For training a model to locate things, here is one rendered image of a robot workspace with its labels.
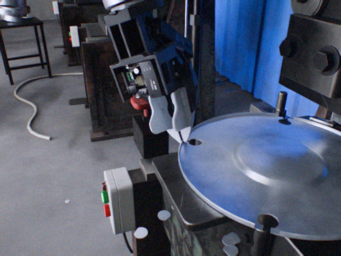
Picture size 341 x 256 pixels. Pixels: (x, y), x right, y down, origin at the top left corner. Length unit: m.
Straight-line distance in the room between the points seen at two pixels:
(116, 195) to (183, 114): 0.28
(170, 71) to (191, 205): 0.17
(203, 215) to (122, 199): 0.33
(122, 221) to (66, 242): 0.74
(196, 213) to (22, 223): 1.27
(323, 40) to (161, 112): 0.23
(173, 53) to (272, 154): 0.20
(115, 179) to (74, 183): 1.06
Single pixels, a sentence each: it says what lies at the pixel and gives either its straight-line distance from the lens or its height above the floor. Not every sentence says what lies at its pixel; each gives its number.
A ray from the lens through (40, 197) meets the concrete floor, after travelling 1.68.
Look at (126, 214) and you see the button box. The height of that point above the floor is 0.55.
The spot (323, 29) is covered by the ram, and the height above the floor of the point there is 0.97.
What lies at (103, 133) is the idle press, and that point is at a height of 0.03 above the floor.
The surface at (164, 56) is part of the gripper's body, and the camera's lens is 0.39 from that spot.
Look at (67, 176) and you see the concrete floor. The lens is 1.77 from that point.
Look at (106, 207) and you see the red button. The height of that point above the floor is 0.55.
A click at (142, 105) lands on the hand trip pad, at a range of 0.67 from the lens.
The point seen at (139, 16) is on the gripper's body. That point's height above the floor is 0.97.
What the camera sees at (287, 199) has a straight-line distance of 0.40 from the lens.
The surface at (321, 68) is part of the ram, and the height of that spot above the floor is 0.93.
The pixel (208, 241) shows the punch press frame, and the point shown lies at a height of 0.64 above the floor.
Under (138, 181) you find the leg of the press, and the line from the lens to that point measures 0.67.
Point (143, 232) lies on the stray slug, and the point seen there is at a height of 0.65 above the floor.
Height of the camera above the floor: 1.03
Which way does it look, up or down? 28 degrees down
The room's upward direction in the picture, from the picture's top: straight up
